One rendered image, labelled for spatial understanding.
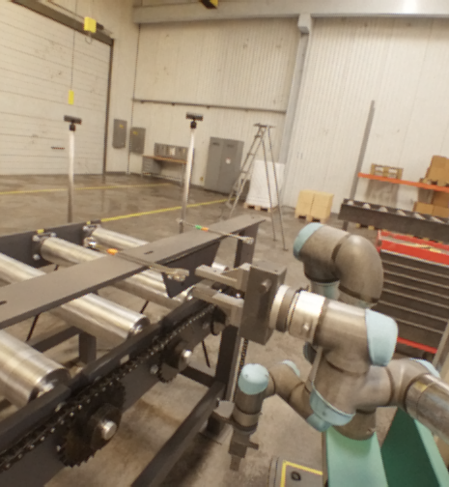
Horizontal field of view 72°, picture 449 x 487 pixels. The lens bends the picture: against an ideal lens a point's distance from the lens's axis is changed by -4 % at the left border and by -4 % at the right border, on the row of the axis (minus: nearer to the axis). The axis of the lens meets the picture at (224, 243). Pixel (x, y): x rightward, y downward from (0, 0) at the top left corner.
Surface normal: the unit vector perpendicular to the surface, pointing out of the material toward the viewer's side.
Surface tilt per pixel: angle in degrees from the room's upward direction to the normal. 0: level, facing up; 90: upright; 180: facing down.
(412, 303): 90
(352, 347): 90
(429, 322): 90
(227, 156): 90
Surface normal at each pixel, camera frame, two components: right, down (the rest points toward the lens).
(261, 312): -0.43, 0.19
